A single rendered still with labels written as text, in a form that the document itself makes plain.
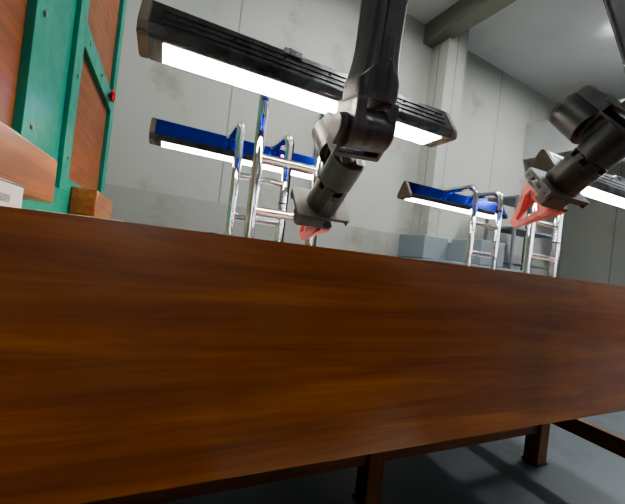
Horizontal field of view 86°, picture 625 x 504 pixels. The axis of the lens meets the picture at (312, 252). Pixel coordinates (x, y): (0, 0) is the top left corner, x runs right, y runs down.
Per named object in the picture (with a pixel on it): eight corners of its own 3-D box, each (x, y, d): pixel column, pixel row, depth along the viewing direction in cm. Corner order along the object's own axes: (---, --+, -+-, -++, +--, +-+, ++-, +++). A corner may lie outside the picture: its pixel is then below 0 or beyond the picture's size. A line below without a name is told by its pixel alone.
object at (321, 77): (457, 140, 72) (461, 106, 72) (134, 29, 47) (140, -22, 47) (430, 148, 80) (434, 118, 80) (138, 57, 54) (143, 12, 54)
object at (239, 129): (282, 277, 102) (300, 133, 103) (216, 272, 94) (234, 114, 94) (265, 271, 120) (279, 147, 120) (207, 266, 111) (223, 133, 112)
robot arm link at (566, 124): (686, 79, 40) (701, 108, 45) (616, 40, 47) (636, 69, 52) (584, 155, 48) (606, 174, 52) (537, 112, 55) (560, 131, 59)
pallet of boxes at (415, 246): (455, 334, 400) (465, 245, 400) (515, 353, 337) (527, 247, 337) (386, 335, 349) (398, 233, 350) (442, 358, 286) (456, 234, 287)
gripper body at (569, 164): (520, 175, 56) (559, 137, 51) (556, 185, 60) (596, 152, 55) (543, 202, 52) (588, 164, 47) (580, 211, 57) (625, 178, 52)
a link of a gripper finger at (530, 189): (494, 210, 63) (536, 171, 57) (519, 215, 66) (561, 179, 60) (513, 238, 59) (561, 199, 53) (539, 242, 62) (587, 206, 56)
